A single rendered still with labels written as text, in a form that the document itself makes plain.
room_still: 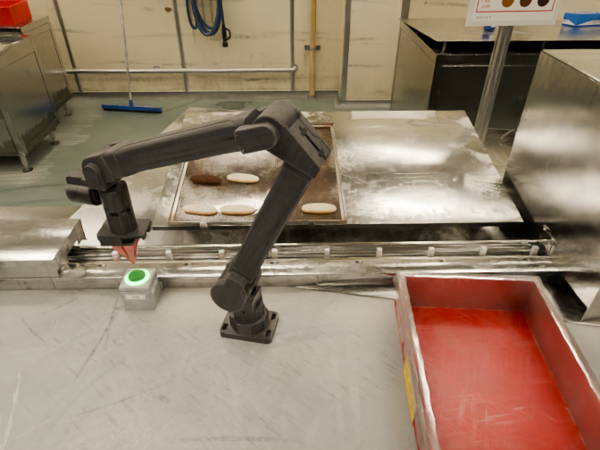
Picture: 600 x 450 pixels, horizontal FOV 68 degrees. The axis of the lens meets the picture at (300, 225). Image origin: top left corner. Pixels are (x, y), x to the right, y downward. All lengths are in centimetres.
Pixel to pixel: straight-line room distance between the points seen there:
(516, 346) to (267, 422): 56
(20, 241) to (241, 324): 63
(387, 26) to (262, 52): 123
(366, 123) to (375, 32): 286
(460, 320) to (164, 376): 67
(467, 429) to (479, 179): 81
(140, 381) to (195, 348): 13
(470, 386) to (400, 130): 95
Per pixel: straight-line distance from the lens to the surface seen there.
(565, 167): 128
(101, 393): 103
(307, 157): 70
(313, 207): 128
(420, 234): 137
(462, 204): 140
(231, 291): 92
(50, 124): 417
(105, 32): 505
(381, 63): 457
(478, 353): 107
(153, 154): 85
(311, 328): 105
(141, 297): 112
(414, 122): 171
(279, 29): 472
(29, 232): 136
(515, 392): 104
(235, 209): 129
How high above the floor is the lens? 160
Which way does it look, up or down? 35 degrees down
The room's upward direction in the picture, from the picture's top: straight up
